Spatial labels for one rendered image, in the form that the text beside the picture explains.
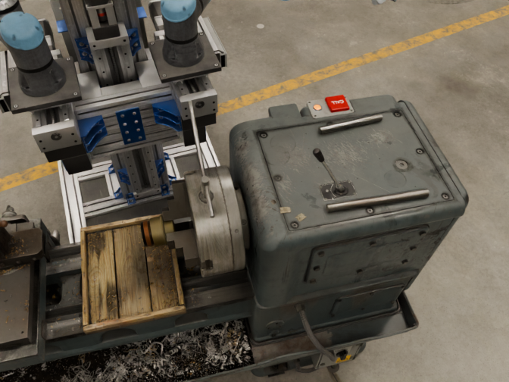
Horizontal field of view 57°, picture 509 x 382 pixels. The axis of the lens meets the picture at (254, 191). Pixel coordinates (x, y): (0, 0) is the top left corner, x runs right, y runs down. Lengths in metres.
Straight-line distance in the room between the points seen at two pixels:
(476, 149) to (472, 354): 1.38
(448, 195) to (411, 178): 0.10
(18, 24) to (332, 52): 2.61
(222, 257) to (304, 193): 0.28
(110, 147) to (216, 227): 0.82
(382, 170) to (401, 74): 2.44
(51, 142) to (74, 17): 0.45
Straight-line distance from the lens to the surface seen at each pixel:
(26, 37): 1.64
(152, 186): 2.39
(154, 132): 1.93
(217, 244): 1.26
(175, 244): 1.34
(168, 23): 1.69
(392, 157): 1.39
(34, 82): 1.73
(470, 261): 2.86
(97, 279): 1.59
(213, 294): 1.53
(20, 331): 1.50
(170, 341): 1.82
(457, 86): 3.81
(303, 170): 1.30
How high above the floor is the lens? 2.26
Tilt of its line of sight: 54 degrees down
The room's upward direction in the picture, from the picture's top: 3 degrees clockwise
